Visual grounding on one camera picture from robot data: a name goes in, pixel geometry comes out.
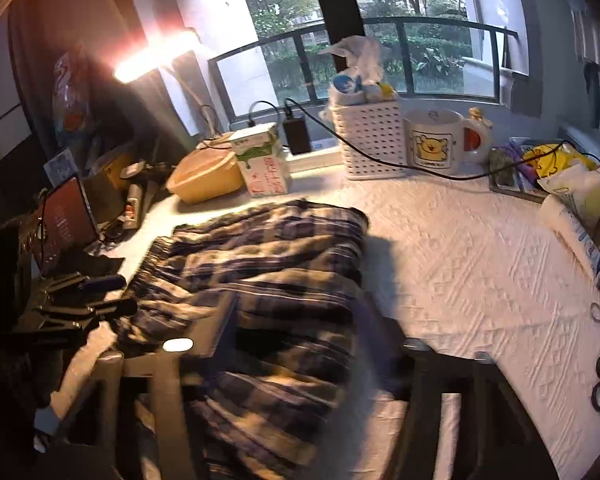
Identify black balcony railing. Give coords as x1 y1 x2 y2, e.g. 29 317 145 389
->
209 16 518 120

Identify plaid flannel pants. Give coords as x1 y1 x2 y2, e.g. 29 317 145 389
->
114 200 368 479

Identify black charging cable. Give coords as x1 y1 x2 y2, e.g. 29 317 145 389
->
247 97 600 181

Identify white plastic bag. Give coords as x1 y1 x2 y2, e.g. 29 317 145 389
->
320 35 391 84

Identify white blue wipes pack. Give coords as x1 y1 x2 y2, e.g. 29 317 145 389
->
540 195 600 285

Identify hanging grey clothes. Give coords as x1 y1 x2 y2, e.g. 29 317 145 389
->
571 9 600 69

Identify yellow lidded food container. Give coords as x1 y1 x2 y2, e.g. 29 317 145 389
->
166 148 245 204

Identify white bear mug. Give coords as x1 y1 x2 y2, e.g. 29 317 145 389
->
403 108 493 177

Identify white perforated plastic basket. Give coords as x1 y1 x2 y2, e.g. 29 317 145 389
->
329 101 407 180

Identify white quilted table cloth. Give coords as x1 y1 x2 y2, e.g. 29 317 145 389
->
49 164 600 480

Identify tablet with red screen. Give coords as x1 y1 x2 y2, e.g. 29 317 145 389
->
40 174 98 272

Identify yellow plastic bag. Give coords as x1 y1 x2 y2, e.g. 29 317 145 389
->
522 143 597 178

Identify green white milk carton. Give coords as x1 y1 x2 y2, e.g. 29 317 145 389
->
228 122 290 197

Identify black power adapter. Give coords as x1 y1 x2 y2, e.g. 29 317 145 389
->
283 117 312 155

